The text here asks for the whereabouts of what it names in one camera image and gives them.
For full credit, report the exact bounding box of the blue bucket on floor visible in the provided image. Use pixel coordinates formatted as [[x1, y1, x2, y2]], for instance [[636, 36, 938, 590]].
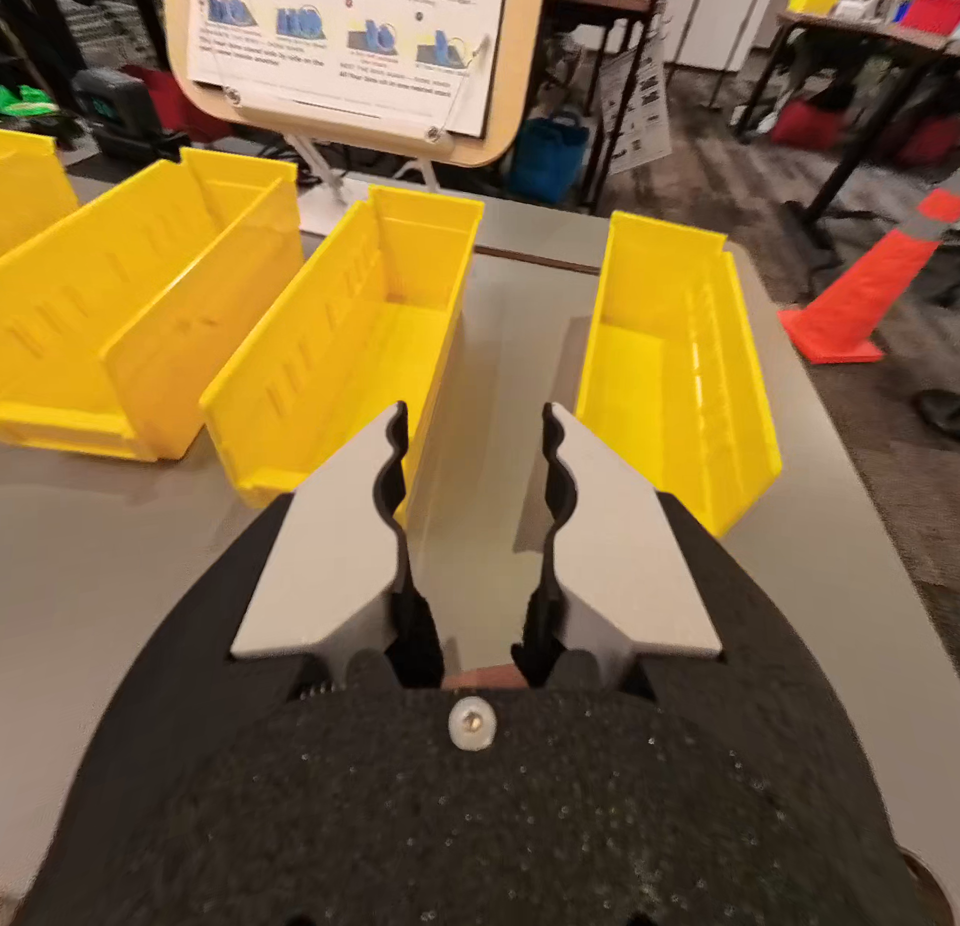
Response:
[[510, 109, 590, 206]]

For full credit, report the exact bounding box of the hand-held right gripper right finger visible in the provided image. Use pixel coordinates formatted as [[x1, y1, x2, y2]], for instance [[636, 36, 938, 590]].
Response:
[[510, 403, 724, 692]]

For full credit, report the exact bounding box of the black table leg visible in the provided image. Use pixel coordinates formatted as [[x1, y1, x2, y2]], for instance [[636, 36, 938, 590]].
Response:
[[581, 0, 670, 215]]

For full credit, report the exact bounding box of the person's brown sweater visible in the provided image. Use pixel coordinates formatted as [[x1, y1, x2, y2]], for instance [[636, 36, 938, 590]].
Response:
[[442, 664, 526, 691]]

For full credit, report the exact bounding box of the wooden instruction board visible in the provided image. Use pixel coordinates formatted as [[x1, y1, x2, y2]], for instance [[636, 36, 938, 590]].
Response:
[[161, 0, 551, 168]]

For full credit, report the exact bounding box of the black charging device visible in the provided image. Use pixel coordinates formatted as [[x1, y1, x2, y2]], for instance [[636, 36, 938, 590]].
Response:
[[71, 67, 189, 164]]

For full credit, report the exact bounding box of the grey desk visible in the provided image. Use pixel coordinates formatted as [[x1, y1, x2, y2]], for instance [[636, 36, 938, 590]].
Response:
[[0, 176, 960, 926]]

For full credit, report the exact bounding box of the yellow plastic bin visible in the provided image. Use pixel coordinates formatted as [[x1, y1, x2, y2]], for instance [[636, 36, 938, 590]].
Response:
[[573, 210, 783, 541], [0, 146, 305, 464], [0, 127, 80, 256], [199, 185, 486, 528]]

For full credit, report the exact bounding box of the red basket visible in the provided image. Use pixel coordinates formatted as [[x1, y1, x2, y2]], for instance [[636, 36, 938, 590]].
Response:
[[898, 0, 960, 36]]

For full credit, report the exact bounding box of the long background table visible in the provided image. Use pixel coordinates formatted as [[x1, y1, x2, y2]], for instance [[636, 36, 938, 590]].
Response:
[[738, 7, 960, 226]]

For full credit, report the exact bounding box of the printed instruction sheet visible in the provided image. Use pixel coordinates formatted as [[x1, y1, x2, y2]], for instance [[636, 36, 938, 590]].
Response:
[[186, 0, 513, 138]]

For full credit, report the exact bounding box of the leaning picture poster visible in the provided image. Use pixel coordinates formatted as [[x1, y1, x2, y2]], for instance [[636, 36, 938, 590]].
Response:
[[600, 30, 674, 176]]

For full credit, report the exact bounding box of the orange traffic cone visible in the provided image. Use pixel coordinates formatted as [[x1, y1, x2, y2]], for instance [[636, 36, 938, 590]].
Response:
[[778, 189, 960, 365]]

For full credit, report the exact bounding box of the black round stand base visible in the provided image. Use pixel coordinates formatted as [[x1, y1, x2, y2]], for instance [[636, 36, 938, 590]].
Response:
[[911, 390, 960, 436]]

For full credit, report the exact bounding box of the bright green object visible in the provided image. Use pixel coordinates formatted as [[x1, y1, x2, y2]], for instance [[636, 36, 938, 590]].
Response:
[[0, 84, 60, 117]]

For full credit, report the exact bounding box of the red bag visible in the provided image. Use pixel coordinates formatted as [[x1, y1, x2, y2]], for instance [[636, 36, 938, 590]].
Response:
[[771, 100, 849, 151], [888, 112, 960, 166]]

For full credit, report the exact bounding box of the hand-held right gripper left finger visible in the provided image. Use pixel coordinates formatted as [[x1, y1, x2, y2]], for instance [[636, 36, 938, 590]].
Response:
[[229, 403, 445, 689]]

